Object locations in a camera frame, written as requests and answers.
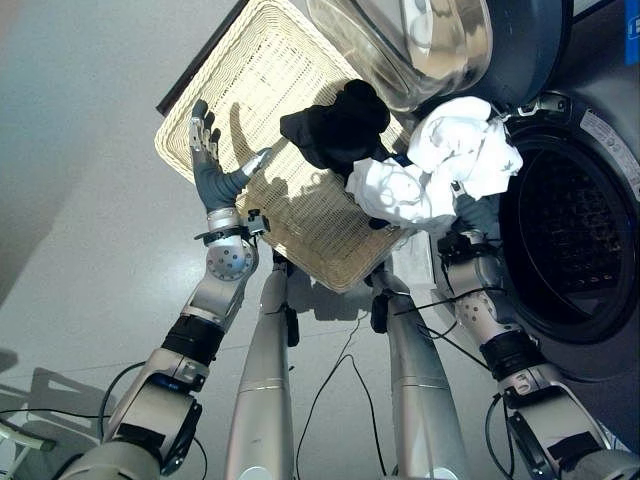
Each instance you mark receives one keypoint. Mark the white garment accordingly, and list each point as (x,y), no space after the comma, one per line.
(450,150)

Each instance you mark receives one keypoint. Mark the dark brown table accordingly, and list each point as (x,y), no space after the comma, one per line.
(195,65)

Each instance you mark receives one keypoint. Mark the robot right silver leg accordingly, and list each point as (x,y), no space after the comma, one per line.
(420,390)

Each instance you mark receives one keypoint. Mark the washing machine glass door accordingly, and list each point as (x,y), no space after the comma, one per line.
(450,45)

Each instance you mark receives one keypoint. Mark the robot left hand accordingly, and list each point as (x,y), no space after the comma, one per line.
(210,175)

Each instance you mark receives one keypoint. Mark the cream wicker basket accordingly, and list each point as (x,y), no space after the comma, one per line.
(270,70)

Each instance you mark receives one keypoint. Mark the robot left silver arm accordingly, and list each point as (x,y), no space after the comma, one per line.
(220,300)

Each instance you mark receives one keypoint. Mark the blue sticker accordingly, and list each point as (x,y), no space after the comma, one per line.
(632,30)

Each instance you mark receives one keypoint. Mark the robot left silver leg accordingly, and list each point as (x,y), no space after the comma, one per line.
(262,390)

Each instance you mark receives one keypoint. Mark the robot right silver arm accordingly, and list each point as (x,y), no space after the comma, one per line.
(520,360)

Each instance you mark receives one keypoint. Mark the grey washing machine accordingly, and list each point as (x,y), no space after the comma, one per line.
(565,230)

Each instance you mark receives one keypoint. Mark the robot silver leg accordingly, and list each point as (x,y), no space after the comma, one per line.
(420,390)
(262,390)

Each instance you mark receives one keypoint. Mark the white and green frame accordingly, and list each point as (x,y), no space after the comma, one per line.
(22,440)

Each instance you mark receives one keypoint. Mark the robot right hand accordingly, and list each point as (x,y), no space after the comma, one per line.
(480,214)

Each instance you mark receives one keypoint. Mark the black garment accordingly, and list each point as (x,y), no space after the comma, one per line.
(340,130)

